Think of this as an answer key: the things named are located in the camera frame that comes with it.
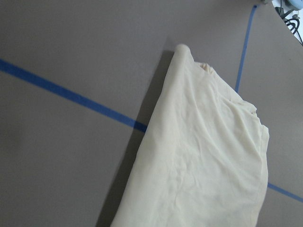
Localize beige long-sleeve printed shirt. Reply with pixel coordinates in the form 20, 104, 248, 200
111, 44, 269, 227

